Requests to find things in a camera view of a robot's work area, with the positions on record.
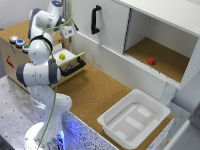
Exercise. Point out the white plastic box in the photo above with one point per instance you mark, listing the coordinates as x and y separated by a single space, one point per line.
134 119

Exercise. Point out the wooden drawer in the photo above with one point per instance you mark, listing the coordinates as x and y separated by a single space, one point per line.
68 59

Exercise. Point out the white cabinet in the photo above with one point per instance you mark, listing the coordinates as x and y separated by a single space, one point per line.
156 50

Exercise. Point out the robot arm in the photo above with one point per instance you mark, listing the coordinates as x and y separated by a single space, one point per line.
39 74

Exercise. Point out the red button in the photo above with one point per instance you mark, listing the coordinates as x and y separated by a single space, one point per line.
13 38

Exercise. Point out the blue button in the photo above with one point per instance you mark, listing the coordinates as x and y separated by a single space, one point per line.
20 42

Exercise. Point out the wooden drawer box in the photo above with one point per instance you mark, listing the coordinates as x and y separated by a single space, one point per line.
13 50

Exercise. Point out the pink block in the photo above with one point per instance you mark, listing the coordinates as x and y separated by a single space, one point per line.
151 61

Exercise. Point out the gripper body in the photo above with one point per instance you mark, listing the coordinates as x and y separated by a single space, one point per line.
67 31

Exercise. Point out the green button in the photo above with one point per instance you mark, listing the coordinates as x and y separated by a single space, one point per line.
26 47

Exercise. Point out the yellow block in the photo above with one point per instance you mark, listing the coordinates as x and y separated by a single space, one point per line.
62 56

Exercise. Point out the white sliding door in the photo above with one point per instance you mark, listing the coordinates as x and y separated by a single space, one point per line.
111 20

